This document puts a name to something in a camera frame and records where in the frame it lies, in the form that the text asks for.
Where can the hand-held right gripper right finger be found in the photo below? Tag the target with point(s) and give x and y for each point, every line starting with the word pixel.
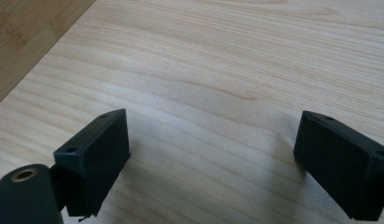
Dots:
pixel 342 161

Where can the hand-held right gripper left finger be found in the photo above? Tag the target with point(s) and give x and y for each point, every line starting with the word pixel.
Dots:
pixel 94 161

